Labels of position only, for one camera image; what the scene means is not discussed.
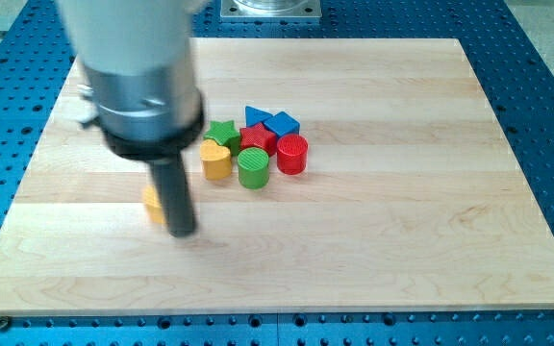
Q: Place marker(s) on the green cylinder block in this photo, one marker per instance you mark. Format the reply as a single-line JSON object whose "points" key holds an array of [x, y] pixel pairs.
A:
{"points": [[253, 165]]}

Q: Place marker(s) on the light wooden board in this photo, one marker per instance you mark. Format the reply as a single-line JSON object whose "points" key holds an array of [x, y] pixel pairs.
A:
{"points": [[412, 198]]}

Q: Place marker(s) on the red cylinder block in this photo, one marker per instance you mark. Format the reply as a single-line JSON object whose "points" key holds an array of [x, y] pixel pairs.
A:
{"points": [[292, 153]]}

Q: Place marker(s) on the blue cube block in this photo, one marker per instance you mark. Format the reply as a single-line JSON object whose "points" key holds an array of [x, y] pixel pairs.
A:
{"points": [[282, 124]]}

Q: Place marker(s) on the blue triangle block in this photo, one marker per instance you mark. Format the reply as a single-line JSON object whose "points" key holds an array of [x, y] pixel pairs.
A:
{"points": [[254, 116]]}

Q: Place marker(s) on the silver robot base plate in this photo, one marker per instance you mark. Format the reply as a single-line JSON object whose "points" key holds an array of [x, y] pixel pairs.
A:
{"points": [[247, 9]]}

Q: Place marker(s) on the red star block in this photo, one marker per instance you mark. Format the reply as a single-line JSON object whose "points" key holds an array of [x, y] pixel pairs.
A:
{"points": [[258, 136]]}

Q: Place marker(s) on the yellow heart block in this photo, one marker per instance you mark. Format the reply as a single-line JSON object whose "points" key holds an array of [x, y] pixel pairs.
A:
{"points": [[216, 160]]}

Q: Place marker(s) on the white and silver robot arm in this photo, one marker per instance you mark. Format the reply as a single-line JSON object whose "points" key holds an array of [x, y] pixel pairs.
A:
{"points": [[136, 56]]}

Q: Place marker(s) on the yellow hexagon block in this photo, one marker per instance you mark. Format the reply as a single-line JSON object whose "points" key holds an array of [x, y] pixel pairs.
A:
{"points": [[152, 204]]}

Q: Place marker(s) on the blue perforated metal table plate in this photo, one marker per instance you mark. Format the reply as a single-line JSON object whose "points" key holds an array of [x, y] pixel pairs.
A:
{"points": [[35, 57]]}

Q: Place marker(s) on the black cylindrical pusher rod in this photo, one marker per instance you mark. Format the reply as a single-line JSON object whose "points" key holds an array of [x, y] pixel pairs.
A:
{"points": [[170, 180]]}

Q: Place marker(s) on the green star block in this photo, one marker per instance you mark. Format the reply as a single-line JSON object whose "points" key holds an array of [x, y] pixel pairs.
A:
{"points": [[224, 134]]}

